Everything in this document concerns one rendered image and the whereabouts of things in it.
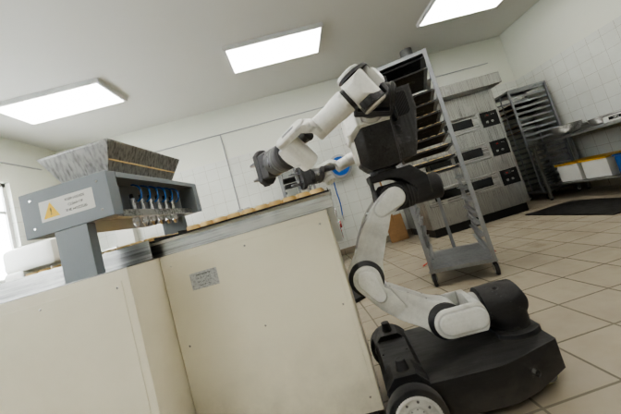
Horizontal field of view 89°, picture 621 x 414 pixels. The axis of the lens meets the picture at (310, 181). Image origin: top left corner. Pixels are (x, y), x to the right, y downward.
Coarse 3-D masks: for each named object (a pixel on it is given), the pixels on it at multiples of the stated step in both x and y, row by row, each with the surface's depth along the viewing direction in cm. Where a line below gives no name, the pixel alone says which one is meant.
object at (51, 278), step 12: (108, 252) 122; (120, 252) 122; (132, 252) 122; (144, 252) 121; (108, 264) 122; (120, 264) 122; (36, 276) 124; (48, 276) 124; (60, 276) 123; (0, 288) 125; (12, 288) 124; (24, 288) 124; (36, 288) 124; (48, 288) 123; (0, 300) 124
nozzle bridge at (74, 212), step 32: (32, 192) 111; (64, 192) 110; (96, 192) 109; (128, 192) 133; (160, 192) 157; (192, 192) 175; (32, 224) 110; (64, 224) 109; (96, 224) 117; (128, 224) 144; (64, 256) 108; (96, 256) 108
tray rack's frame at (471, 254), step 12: (396, 60) 255; (408, 60) 263; (456, 168) 296; (444, 216) 301; (420, 228) 307; (444, 252) 289; (456, 252) 277; (468, 252) 266; (480, 252) 256; (432, 264) 261; (444, 264) 251; (456, 264) 242; (468, 264) 238; (492, 264) 242
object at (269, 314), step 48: (240, 240) 123; (288, 240) 122; (192, 288) 123; (240, 288) 122; (288, 288) 120; (336, 288) 119; (192, 336) 122; (240, 336) 120; (288, 336) 119; (336, 336) 118; (192, 384) 120; (240, 384) 119; (288, 384) 118; (336, 384) 116
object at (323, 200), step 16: (272, 208) 124; (288, 208) 124; (304, 208) 123; (320, 208) 123; (224, 224) 125; (240, 224) 125; (256, 224) 124; (176, 240) 126; (192, 240) 126; (208, 240) 125; (160, 256) 126
